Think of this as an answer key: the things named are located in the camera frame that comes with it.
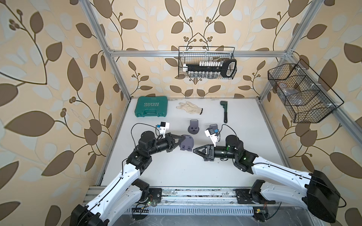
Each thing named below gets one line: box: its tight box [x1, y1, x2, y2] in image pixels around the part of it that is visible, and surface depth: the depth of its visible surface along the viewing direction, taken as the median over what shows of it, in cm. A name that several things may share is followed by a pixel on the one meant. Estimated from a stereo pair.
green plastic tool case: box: [134, 95, 168, 118], surface depth 112 cm
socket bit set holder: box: [182, 58, 238, 79], surface depth 86 cm
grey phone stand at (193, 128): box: [187, 119, 200, 135], surface depth 98 cm
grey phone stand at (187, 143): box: [179, 134, 195, 152], surface depth 71 cm
